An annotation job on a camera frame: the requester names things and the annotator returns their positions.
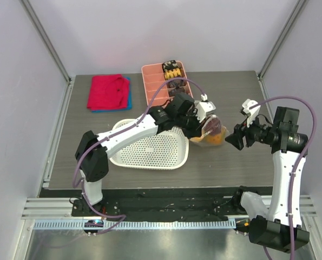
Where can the clear polka dot zip bag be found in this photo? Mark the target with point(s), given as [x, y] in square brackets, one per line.
[203, 143]

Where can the white perforated plastic basket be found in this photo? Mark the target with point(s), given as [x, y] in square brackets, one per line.
[167, 150]

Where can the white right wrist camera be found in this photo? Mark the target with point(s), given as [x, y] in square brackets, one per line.
[250, 109]

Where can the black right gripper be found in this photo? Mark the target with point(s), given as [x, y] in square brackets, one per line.
[242, 134]

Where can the blue folded cloth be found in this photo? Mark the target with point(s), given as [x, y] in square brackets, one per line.
[128, 107]

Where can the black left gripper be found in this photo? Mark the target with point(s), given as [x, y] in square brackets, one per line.
[196, 131]

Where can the dark red apple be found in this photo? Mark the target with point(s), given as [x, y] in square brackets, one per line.
[213, 126]

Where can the yellow orange peach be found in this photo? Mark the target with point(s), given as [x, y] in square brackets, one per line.
[196, 139]

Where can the black patterned rolled sock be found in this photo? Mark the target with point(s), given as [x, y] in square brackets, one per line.
[175, 91]

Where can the orange toy pineapple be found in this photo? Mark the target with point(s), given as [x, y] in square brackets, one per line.
[216, 139]

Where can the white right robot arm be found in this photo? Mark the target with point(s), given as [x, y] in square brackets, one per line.
[279, 225]

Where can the white slotted cable duct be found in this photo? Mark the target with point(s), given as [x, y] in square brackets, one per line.
[90, 224]

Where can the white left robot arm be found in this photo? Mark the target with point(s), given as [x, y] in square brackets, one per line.
[95, 150]

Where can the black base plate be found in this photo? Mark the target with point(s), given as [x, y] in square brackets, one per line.
[168, 204]

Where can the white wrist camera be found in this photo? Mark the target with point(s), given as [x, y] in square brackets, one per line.
[204, 108]
[250, 109]

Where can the magenta folded cloth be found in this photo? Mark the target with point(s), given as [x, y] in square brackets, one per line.
[108, 93]

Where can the yellow black rolled sock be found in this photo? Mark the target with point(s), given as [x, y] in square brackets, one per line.
[172, 73]

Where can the black floral rolled sock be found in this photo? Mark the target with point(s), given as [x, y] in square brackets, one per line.
[169, 65]

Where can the dark brown rolled sock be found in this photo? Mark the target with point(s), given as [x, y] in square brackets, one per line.
[176, 83]

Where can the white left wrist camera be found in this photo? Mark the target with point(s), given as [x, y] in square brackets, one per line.
[204, 108]

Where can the pink divided organizer tray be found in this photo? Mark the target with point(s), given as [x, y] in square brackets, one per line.
[153, 78]

